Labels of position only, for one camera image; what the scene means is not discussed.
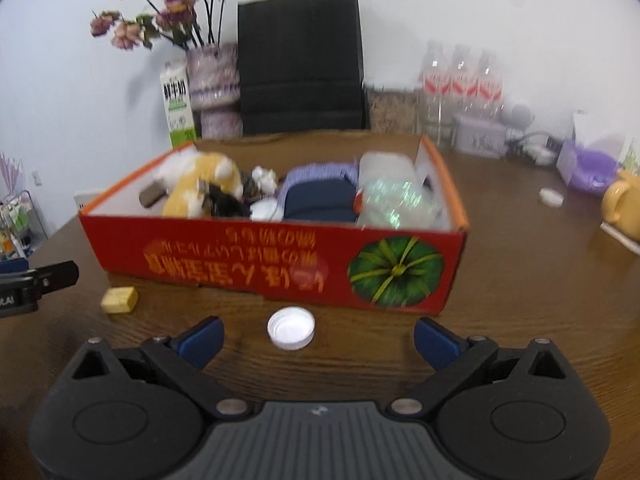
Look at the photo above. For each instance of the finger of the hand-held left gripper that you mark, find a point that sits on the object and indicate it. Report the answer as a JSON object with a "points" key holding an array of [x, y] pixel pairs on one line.
{"points": [[60, 275], [12, 265]]}

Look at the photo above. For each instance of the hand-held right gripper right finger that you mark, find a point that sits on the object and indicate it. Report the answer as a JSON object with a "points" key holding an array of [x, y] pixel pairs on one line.
{"points": [[437, 342]]}

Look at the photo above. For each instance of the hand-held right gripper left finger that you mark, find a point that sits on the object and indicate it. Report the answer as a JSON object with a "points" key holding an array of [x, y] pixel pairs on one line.
{"points": [[200, 342]]}

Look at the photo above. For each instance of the orange cardboard box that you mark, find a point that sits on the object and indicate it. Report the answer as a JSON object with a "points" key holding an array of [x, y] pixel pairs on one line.
{"points": [[225, 255]]}

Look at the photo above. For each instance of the large white bottle cap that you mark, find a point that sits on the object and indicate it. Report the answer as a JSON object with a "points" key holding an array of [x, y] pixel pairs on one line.
{"points": [[291, 329]]}

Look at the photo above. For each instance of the yellow and white plush toy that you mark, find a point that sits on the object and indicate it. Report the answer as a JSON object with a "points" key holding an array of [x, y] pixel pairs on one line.
{"points": [[187, 195]]}

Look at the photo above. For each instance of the navy blue case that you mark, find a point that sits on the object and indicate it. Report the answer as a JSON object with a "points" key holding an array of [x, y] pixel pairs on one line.
{"points": [[320, 202]]}

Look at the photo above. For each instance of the purple knitted pouch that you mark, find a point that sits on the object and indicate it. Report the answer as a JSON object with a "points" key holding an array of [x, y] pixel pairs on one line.
{"points": [[315, 172]]}

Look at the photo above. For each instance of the wooden desktop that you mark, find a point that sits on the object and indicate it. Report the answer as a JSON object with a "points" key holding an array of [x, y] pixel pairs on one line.
{"points": [[500, 285]]}

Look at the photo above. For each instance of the yellow eraser block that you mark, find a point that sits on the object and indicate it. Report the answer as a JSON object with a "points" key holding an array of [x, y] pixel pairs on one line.
{"points": [[119, 300]]}

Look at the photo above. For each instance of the brown block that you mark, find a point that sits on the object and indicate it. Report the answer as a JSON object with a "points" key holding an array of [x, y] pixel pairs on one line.
{"points": [[152, 195]]}

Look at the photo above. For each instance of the crumpled clear plastic bag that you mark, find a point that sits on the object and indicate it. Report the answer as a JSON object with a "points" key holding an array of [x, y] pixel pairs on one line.
{"points": [[400, 200]]}

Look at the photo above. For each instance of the red knitted item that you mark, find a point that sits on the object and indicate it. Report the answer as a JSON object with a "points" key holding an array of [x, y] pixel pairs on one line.
{"points": [[358, 202]]}

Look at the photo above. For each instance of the crumpled white tissue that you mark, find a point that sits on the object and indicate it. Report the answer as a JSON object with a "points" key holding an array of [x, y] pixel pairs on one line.
{"points": [[263, 179]]}

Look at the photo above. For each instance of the small white bottle cap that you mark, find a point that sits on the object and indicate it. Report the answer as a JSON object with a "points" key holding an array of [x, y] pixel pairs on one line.
{"points": [[551, 197]]}

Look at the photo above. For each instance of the white and green milk carton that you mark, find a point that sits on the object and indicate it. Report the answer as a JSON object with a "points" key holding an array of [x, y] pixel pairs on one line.
{"points": [[177, 105]]}

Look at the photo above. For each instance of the lavender tin box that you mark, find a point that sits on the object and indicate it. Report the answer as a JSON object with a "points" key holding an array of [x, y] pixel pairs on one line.
{"points": [[481, 137]]}

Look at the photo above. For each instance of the white paper strip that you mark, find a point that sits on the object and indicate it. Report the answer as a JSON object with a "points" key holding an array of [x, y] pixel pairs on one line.
{"points": [[622, 240]]}

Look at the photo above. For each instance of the yellow mug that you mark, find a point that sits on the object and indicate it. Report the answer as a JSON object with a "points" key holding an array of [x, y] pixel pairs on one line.
{"points": [[622, 205]]}

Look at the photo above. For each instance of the purple tissue pack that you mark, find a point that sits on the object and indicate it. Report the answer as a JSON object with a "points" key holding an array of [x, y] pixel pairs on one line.
{"points": [[590, 165]]}

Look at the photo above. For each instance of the clear container of seeds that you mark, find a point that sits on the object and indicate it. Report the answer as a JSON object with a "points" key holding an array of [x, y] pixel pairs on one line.
{"points": [[392, 110]]}

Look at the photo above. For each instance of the white round speaker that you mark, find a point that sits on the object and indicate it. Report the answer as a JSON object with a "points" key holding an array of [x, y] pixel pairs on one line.
{"points": [[518, 117]]}

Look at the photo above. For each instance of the purple marbled vase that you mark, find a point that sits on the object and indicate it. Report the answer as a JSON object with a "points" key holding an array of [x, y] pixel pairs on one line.
{"points": [[215, 80]]}

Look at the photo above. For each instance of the dried rose bouquet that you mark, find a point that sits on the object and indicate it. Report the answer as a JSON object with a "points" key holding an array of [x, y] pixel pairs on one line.
{"points": [[170, 0]]}

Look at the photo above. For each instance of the black paper bag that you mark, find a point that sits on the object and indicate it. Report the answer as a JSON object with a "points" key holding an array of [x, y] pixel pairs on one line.
{"points": [[300, 60]]}

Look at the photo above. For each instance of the purple wall decal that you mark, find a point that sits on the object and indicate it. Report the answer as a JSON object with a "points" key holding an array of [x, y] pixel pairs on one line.
{"points": [[11, 175]]}

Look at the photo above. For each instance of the white wall switch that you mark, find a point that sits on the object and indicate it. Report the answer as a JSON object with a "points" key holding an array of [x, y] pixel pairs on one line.
{"points": [[35, 177]]}

